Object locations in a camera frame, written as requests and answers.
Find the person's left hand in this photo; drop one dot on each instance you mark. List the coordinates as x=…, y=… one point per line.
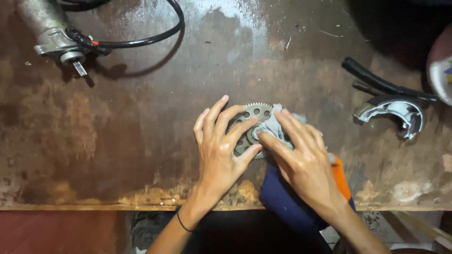
x=217, y=158

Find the person's right hand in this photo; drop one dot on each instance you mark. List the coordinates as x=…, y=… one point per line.
x=307, y=165

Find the grey cleaning rag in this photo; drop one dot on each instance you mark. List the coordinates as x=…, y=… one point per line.
x=272, y=127

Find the grey metal toothed gear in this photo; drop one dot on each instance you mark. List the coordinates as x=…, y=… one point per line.
x=256, y=112

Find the navy and orange cloth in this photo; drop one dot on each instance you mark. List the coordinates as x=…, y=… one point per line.
x=282, y=201

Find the black wristband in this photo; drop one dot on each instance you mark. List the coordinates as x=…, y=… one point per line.
x=182, y=223

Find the person's black trousers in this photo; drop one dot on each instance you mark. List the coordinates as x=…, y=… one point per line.
x=247, y=236

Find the short black rubber piece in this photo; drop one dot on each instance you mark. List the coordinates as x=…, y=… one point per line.
x=365, y=87

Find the silver brake shoe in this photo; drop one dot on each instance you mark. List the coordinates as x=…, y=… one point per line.
x=406, y=108

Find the white printed round container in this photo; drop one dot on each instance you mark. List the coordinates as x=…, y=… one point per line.
x=441, y=77

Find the grey metal starter motor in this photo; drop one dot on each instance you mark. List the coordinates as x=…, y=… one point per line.
x=53, y=35

